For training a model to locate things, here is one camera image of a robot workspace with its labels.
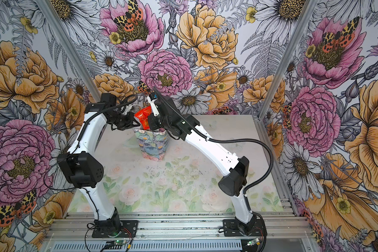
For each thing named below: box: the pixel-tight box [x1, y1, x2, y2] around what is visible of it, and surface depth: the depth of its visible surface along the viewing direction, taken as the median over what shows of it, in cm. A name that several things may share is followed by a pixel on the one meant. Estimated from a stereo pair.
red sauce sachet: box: [134, 105, 152, 131], surface depth 73 cm
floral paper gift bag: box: [132, 128, 170, 162], surface depth 86 cm
